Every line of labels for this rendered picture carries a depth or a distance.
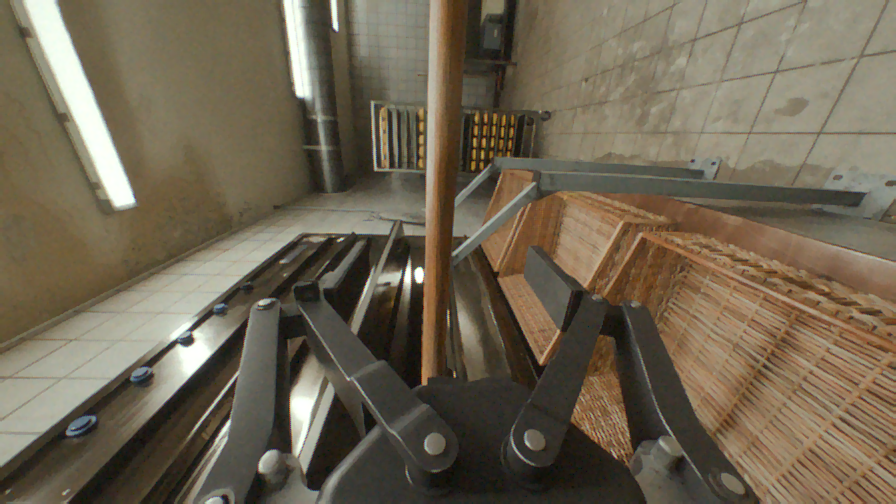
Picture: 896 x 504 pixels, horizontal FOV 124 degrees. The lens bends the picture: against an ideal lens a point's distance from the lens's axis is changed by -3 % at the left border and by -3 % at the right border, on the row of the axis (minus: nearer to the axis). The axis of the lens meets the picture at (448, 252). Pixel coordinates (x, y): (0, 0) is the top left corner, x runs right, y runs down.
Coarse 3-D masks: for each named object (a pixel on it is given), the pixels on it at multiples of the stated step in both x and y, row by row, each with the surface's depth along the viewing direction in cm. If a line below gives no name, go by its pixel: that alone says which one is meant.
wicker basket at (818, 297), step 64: (640, 256) 59; (704, 256) 44; (704, 320) 56; (768, 320) 44; (832, 320) 28; (704, 384) 55; (768, 384) 44; (832, 384) 36; (768, 448) 44; (832, 448) 36
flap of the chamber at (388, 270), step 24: (384, 264) 112; (384, 288) 106; (360, 312) 81; (384, 312) 101; (360, 336) 74; (384, 336) 96; (336, 408) 55; (312, 432) 48; (336, 432) 53; (312, 456) 44; (336, 456) 51; (312, 480) 43
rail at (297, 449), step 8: (384, 248) 128; (376, 264) 112; (368, 280) 100; (360, 304) 85; (352, 320) 78; (320, 392) 56; (320, 400) 54; (312, 408) 52; (312, 416) 51; (304, 424) 49; (304, 432) 48; (296, 440) 47; (304, 440) 47; (296, 448) 45
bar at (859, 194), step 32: (512, 160) 103; (544, 160) 104; (704, 160) 109; (544, 192) 62; (608, 192) 61; (640, 192) 62; (672, 192) 62; (704, 192) 63; (736, 192) 63; (768, 192) 64; (800, 192) 64; (832, 192) 65; (864, 192) 66; (448, 320) 44; (448, 352) 38
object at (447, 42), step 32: (448, 0) 19; (448, 32) 20; (448, 64) 21; (448, 96) 21; (448, 128) 22; (448, 160) 23; (448, 192) 25; (448, 224) 26; (448, 256) 28; (448, 288) 30
